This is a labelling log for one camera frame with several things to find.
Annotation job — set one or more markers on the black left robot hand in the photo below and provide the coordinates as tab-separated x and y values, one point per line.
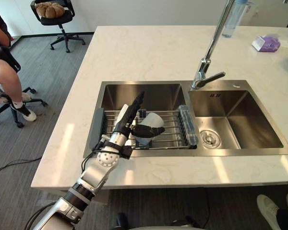
132	119

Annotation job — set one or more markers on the white cup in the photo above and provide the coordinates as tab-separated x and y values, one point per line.
151	124

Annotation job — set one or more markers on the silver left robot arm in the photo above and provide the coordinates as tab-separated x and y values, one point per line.
91	177

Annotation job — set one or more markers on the stainless steel double sink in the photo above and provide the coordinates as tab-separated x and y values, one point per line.
189	119

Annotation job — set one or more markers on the round sink drain strainer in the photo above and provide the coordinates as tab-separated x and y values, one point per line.
209	138

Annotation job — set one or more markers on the robot body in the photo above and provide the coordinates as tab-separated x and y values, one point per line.
158	224

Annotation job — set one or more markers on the chrome kitchen faucet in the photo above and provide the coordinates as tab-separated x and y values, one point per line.
212	45

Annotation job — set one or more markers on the black office chair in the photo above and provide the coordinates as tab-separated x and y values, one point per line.
58	21

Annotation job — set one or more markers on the black swivel chair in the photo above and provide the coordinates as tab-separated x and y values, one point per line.
7	95

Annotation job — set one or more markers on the seated person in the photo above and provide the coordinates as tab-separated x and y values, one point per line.
4	72

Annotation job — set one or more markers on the brown pumpkin cushion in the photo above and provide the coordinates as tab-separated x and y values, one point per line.
50	9

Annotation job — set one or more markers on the clear plastic water bottle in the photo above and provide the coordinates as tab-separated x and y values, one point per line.
233	19

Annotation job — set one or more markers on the purple tissue pack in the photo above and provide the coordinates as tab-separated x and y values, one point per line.
266	43

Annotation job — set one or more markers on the standing person's feet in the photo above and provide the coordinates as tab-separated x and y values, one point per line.
276	210

